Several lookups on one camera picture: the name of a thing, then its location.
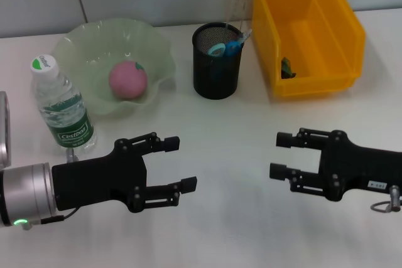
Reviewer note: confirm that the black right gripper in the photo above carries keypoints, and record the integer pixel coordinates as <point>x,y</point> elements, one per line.
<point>361,167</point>

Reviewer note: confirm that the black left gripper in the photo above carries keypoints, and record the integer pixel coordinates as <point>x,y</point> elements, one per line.
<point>100,183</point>

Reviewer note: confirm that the green plastic wrapper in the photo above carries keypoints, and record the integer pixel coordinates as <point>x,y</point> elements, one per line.
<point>287,68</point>

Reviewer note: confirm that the pink toy peach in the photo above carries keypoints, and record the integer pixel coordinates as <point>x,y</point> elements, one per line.
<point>125,81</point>

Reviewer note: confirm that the blue teal scissors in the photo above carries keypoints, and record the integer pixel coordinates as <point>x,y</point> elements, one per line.
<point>220,50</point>

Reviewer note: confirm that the grey silver pen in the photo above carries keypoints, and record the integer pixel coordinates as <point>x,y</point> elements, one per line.
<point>245,36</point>

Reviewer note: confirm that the clear green-label water bottle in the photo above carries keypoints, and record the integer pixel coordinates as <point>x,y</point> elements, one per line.
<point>59,105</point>

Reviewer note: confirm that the clear plastic ruler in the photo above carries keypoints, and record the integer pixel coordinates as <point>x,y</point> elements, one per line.
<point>235,10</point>

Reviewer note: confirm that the black mesh pen holder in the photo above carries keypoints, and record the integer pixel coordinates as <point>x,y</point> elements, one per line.
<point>216,76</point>

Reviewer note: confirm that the pale green wavy fruit bowl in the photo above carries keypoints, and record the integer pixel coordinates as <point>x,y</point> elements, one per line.
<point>94,48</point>

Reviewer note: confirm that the left gripper silver connector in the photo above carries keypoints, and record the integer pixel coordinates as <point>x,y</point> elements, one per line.
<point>71,155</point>

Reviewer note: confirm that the gripper silver connector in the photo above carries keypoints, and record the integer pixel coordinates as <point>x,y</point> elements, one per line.
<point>389,202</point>
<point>71,155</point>

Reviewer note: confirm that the yellow plastic bin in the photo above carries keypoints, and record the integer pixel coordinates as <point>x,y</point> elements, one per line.
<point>314,45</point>

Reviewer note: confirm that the right gripper silver connector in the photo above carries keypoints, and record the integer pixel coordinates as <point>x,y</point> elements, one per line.
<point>389,202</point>

